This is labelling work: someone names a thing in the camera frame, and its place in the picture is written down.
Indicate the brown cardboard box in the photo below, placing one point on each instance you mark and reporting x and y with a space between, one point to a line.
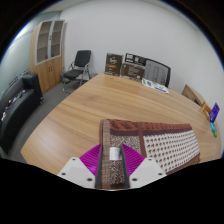
114 64

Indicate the grey mesh office chair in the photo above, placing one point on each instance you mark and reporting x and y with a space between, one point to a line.
156 71

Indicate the brown patterned towel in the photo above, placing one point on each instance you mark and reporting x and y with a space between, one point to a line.
160 143

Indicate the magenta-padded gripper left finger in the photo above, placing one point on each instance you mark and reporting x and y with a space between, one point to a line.
75 170

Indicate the wooden cabinet with glass doors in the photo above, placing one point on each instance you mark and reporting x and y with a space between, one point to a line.
50 71

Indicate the low wooden side cabinet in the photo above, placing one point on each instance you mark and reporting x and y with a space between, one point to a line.
191 93

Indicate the small blue box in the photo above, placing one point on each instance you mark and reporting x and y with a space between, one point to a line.
211 125

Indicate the purple standing card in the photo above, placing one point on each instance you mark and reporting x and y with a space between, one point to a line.
214 112

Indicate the black leather sofa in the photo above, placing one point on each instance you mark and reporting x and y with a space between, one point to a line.
16 106

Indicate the orange box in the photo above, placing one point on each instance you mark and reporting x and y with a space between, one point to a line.
205 109

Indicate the black folding chair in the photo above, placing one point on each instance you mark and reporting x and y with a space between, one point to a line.
82 58

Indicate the small green box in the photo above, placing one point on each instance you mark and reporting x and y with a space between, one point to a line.
214 132

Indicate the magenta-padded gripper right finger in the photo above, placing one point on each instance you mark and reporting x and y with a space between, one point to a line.
148 170

